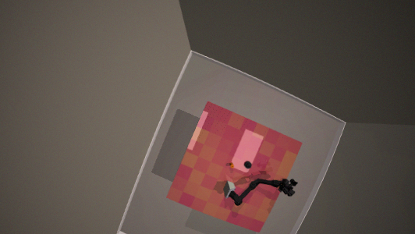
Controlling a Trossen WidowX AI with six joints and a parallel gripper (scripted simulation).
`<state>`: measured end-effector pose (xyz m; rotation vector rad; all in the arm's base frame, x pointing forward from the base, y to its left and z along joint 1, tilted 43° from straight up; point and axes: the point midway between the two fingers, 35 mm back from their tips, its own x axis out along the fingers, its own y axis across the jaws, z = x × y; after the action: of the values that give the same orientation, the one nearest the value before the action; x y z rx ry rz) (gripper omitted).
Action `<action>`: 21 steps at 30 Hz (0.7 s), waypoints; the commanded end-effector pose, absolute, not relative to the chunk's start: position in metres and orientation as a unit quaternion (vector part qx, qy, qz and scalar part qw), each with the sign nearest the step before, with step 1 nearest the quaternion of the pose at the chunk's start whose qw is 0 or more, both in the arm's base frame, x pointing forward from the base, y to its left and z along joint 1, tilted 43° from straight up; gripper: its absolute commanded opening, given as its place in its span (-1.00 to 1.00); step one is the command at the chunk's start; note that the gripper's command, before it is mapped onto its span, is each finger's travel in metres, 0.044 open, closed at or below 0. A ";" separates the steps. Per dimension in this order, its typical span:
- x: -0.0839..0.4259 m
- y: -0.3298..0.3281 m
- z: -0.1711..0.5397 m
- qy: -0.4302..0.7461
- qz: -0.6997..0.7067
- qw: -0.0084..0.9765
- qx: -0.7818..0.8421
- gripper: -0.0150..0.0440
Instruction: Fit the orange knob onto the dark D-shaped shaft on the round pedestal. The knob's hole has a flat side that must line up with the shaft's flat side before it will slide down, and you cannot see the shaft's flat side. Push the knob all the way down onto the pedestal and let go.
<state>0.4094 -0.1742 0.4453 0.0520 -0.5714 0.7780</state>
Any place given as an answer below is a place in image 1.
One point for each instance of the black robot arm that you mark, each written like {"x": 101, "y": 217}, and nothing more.
{"x": 275, "y": 183}

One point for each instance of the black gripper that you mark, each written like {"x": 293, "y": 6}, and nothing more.
{"x": 287, "y": 187}

